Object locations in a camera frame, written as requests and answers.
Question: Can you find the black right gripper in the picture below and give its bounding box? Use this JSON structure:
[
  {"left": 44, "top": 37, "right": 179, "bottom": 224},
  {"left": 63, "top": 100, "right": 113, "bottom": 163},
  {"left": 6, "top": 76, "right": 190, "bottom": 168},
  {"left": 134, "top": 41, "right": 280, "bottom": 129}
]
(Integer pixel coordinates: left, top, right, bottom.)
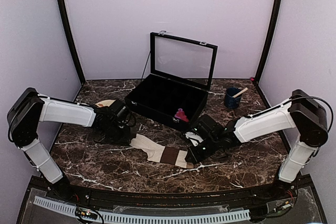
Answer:
[{"left": 187, "top": 136, "right": 221, "bottom": 166}]

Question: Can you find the maroon purple striped sock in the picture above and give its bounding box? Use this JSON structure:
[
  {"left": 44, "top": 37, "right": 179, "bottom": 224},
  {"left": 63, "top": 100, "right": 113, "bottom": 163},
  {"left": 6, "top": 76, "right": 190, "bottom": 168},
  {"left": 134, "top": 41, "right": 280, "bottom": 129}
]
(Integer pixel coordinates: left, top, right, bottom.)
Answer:
[{"left": 174, "top": 108, "right": 189, "bottom": 122}]

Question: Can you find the beige brown striped sock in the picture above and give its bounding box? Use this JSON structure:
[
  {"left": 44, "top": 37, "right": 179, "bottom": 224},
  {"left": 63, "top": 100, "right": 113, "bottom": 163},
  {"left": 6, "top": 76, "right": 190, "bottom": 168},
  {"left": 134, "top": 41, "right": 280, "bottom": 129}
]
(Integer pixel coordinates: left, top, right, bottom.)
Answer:
[{"left": 130, "top": 134, "right": 194, "bottom": 169}]

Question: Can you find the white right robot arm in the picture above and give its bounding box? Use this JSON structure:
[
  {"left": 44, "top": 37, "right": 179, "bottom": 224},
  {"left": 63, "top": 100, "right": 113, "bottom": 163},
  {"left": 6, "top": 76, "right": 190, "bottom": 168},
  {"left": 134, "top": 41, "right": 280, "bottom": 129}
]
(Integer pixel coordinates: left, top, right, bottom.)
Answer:
[{"left": 184, "top": 89, "right": 334, "bottom": 200}]

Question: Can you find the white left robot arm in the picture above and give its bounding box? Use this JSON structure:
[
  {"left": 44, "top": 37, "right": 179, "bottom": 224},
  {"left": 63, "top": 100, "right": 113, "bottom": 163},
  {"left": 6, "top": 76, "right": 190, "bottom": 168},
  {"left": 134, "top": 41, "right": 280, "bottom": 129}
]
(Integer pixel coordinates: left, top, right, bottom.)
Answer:
[{"left": 6, "top": 88, "right": 136, "bottom": 201}]

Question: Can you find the beige cloth hat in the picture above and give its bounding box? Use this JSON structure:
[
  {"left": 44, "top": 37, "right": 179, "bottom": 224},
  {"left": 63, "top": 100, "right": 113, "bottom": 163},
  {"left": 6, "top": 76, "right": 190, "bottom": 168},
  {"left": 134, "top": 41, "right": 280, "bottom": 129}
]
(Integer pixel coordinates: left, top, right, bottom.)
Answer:
[{"left": 94, "top": 100, "right": 115, "bottom": 108}]

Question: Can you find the dark blue mug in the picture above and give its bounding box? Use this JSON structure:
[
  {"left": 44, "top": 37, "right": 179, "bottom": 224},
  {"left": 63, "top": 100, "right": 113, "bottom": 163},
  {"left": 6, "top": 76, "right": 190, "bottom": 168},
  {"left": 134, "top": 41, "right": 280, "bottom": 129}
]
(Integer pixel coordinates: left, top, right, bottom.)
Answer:
[{"left": 224, "top": 87, "right": 242, "bottom": 110}]

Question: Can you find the wooden stick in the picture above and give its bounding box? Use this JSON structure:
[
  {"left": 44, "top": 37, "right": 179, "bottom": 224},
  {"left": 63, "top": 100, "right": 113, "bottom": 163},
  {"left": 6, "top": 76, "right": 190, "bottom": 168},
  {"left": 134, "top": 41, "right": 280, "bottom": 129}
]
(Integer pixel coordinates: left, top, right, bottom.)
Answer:
[{"left": 232, "top": 88, "right": 248, "bottom": 98}]

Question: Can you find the black display case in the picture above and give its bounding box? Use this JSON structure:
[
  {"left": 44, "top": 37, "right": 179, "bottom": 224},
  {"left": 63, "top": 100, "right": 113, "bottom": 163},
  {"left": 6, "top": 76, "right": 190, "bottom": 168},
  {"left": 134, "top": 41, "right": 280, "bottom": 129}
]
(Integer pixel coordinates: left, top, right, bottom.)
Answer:
[{"left": 125, "top": 32, "right": 218, "bottom": 132}]

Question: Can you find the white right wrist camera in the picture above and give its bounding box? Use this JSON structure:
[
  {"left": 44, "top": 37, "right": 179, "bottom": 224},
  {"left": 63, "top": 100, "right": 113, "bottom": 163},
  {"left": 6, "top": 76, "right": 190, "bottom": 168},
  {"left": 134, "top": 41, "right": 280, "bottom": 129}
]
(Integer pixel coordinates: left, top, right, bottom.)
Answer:
[{"left": 185, "top": 132, "right": 203, "bottom": 146}]

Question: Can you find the black front frame rail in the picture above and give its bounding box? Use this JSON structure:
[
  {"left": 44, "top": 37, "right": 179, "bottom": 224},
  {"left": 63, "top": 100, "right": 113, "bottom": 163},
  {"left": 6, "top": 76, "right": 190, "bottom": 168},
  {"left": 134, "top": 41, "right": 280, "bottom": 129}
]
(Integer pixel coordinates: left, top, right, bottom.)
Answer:
[{"left": 24, "top": 175, "right": 316, "bottom": 210}]

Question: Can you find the white slotted cable duct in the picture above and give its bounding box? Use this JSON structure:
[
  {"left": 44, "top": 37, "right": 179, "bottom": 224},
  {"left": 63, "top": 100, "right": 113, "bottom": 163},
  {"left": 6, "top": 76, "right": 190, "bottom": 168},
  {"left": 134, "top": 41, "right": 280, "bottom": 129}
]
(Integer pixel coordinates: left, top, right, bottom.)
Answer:
[{"left": 33, "top": 196, "right": 251, "bottom": 223}]

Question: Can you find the black left corner post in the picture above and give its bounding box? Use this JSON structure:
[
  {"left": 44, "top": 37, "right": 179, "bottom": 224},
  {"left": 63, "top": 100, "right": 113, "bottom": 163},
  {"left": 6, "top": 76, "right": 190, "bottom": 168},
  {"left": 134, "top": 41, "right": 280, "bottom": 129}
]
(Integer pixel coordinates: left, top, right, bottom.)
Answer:
[{"left": 57, "top": 0, "right": 86, "bottom": 85}]

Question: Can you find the black corner post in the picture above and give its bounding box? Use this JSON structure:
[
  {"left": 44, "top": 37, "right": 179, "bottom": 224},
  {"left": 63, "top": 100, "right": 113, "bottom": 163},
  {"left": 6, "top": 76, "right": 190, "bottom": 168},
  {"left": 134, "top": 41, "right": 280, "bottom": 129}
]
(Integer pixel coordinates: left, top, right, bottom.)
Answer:
[
  {"left": 254, "top": 0, "right": 281, "bottom": 85},
  {"left": 57, "top": 0, "right": 86, "bottom": 85}
]

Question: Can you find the black right corner post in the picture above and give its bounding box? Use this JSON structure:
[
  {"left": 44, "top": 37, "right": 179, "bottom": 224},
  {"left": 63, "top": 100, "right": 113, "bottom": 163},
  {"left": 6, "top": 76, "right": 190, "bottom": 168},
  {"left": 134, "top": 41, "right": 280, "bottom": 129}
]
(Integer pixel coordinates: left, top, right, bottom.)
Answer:
[{"left": 254, "top": 0, "right": 281, "bottom": 85}]

